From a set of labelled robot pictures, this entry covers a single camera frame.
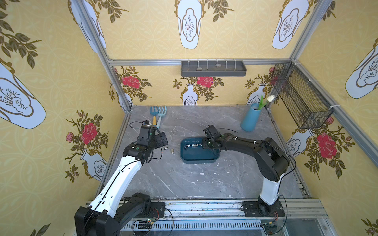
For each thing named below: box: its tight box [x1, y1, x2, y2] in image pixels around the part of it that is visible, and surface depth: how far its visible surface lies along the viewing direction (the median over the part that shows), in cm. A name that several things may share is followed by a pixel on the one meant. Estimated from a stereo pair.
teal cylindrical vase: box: [240, 102, 262, 132], surface depth 99 cm
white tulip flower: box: [257, 94, 276, 111], surface depth 86 cm
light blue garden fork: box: [156, 106, 168, 129], surface depth 119 cm
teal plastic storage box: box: [180, 137, 221, 165], surface depth 97 cm
